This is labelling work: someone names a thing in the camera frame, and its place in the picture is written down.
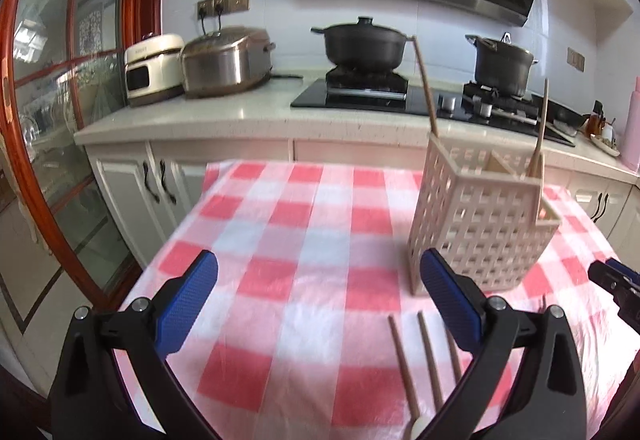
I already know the tray with condiment jars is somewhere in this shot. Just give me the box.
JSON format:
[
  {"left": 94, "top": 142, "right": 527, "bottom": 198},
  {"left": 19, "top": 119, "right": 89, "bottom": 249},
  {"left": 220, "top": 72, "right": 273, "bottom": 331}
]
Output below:
[{"left": 585, "top": 100, "right": 623, "bottom": 156}]

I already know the pink thermos bottle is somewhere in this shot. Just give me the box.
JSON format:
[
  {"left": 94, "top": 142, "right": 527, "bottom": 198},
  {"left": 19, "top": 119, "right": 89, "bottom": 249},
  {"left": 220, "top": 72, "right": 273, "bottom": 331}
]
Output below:
[{"left": 620, "top": 76, "right": 640, "bottom": 172}]

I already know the black frying pan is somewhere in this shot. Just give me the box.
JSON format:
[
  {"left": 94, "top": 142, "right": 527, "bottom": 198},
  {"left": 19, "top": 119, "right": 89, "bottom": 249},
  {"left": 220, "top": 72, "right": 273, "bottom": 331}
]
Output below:
[{"left": 532, "top": 92, "right": 591, "bottom": 131}]

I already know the dark pot with glass lid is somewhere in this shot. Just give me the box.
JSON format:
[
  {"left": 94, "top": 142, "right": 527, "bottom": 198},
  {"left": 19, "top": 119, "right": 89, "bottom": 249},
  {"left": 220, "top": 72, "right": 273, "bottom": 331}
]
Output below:
[{"left": 465, "top": 32, "right": 540, "bottom": 98}]

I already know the red framed glass door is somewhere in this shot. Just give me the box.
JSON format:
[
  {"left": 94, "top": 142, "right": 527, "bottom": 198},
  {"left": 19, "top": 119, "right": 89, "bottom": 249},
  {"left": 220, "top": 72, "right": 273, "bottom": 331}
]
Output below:
[{"left": 0, "top": 0, "right": 166, "bottom": 336}]

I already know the red white checked tablecloth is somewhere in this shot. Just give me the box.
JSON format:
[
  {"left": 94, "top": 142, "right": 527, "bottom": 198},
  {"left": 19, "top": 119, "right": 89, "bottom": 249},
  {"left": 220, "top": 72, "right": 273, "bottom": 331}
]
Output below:
[{"left": 115, "top": 160, "right": 640, "bottom": 440}]

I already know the black lidded casserole pot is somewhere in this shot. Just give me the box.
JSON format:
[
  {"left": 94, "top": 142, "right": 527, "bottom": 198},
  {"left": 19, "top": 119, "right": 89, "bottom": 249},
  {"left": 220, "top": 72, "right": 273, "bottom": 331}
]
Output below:
[{"left": 310, "top": 16, "right": 418, "bottom": 71}]

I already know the beige perforated utensil holder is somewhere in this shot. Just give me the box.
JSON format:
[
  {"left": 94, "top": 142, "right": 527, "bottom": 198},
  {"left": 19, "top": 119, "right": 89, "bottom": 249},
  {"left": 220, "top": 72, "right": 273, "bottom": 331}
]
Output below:
[{"left": 407, "top": 132, "right": 561, "bottom": 296}]

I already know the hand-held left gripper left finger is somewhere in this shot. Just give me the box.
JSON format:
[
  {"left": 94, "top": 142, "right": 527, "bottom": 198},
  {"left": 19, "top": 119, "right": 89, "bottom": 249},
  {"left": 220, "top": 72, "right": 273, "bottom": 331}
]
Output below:
[{"left": 47, "top": 250, "right": 226, "bottom": 440}]

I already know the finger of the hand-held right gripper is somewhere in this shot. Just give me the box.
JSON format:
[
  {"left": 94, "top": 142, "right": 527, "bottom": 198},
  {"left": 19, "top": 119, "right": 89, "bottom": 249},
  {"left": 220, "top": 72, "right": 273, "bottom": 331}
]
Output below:
[{"left": 587, "top": 257, "right": 640, "bottom": 336}]

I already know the gold wall socket strip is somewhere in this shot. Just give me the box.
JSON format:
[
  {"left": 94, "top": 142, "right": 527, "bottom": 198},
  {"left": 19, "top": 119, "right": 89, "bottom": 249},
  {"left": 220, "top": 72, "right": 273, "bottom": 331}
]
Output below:
[{"left": 196, "top": 0, "right": 250, "bottom": 18}]

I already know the black gas stove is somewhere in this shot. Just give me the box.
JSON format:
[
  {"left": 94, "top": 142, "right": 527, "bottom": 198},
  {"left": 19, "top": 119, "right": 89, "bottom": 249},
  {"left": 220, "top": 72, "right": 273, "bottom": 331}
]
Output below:
[{"left": 290, "top": 67, "right": 576, "bottom": 148}]

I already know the stainless steel rice cooker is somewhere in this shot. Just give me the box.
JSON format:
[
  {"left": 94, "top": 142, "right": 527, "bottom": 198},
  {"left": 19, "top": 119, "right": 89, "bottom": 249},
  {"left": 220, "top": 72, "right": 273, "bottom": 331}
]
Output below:
[{"left": 179, "top": 26, "right": 277, "bottom": 99}]

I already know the black power cord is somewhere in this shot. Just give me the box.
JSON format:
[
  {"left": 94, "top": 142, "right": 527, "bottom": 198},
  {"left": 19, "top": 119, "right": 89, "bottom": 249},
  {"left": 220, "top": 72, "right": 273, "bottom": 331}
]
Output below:
[{"left": 200, "top": 11, "right": 224, "bottom": 38}]

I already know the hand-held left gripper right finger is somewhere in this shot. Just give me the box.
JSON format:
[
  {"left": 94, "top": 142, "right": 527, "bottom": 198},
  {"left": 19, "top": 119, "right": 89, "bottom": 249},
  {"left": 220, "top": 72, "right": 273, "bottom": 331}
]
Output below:
[{"left": 420, "top": 247, "right": 588, "bottom": 440}]

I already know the cream white cooker appliance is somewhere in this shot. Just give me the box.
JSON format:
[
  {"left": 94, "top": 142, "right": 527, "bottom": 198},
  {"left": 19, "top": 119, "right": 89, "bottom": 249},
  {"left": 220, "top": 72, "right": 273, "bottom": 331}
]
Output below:
[{"left": 124, "top": 34, "right": 186, "bottom": 108}]

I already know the light wooden spoon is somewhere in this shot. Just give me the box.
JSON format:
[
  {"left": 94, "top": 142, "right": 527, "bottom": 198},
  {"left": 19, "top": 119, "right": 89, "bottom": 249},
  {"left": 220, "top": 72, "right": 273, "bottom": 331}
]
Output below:
[{"left": 527, "top": 79, "right": 551, "bottom": 221}]

